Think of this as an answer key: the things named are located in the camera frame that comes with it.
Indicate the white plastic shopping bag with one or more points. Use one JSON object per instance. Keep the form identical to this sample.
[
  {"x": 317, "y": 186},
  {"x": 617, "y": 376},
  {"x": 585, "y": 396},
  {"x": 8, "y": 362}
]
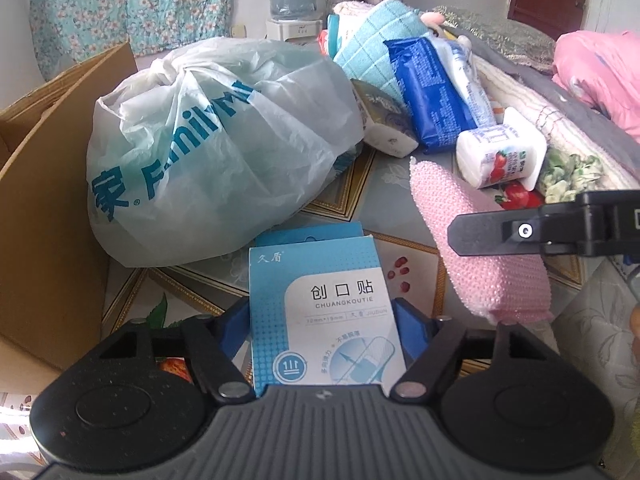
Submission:
[{"x": 200, "y": 150}]

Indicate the blue adhesive bandage box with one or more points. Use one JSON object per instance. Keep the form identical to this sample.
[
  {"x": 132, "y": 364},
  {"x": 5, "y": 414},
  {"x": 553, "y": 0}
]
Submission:
[{"x": 320, "y": 300}]

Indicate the teal floral curtain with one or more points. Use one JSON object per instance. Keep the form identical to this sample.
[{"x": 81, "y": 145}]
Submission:
[{"x": 125, "y": 0}]

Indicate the pink quilt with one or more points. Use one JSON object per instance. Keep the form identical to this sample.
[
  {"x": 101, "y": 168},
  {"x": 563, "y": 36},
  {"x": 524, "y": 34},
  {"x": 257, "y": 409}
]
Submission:
[{"x": 600, "y": 75}]

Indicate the person's right hand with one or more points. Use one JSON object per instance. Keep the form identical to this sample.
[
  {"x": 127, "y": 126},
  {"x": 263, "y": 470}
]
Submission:
[{"x": 635, "y": 325}]

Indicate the pink mesh sponge cloth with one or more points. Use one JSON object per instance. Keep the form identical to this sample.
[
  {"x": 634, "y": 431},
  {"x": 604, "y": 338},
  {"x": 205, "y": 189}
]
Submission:
[{"x": 480, "y": 285}]

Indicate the white strawberry yogurt bottle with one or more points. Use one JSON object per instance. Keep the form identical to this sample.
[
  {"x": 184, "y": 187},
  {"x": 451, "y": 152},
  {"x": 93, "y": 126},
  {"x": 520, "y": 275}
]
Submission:
[{"x": 500, "y": 152}]

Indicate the teal checked towel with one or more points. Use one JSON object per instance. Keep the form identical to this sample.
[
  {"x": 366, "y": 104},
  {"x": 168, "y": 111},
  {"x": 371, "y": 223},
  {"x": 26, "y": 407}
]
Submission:
[{"x": 370, "y": 45}]

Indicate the pink plush toy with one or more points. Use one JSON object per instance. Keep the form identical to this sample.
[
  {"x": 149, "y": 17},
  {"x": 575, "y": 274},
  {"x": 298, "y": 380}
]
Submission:
[{"x": 432, "y": 19}]

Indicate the green floral pillow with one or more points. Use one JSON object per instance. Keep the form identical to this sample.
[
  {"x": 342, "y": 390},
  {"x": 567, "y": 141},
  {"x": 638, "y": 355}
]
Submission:
[{"x": 500, "y": 35}]

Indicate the white and blue tube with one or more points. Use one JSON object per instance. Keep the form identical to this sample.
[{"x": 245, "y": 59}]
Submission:
[{"x": 470, "y": 85}]

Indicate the gold and white tissue pack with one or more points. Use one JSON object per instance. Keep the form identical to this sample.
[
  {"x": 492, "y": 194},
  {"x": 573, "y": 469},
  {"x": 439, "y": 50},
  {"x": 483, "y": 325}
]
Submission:
[{"x": 385, "y": 125}]

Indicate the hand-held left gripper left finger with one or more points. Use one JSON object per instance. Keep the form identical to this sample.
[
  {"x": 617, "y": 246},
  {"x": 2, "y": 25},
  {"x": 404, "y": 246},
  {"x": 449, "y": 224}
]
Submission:
[{"x": 237, "y": 325}]

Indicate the white water dispenser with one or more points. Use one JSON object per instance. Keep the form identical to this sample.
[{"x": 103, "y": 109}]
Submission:
[{"x": 292, "y": 30}]

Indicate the white wall socket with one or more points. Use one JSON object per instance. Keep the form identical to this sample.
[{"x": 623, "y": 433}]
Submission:
[{"x": 240, "y": 30}]

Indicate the green and white scrunched cloth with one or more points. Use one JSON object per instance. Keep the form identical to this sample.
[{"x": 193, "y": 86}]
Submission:
[{"x": 565, "y": 175}]

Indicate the brown cardboard box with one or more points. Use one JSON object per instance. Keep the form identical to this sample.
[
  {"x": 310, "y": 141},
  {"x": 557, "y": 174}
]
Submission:
[{"x": 50, "y": 210}]

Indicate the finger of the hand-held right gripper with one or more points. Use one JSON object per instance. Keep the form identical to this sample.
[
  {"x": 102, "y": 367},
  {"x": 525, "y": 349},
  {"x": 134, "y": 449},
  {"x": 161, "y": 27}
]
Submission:
[{"x": 480, "y": 232}]

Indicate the blue wet wipes pack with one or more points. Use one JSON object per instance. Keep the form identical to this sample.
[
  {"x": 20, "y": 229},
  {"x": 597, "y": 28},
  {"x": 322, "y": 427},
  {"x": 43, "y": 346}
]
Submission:
[{"x": 430, "y": 95}]

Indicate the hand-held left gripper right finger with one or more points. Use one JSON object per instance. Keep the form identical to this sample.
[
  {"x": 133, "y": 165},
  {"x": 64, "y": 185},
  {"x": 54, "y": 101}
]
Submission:
[{"x": 407, "y": 325}]

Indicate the grey blanket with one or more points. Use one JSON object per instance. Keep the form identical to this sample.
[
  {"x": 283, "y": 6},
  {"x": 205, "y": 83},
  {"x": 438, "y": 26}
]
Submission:
[{"x": 540, "y": 85}]

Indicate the printed plastic tablecloth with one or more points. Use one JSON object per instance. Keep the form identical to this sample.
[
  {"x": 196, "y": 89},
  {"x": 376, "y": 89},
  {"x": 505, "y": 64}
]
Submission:
[{"x": 350, "y": 200}]

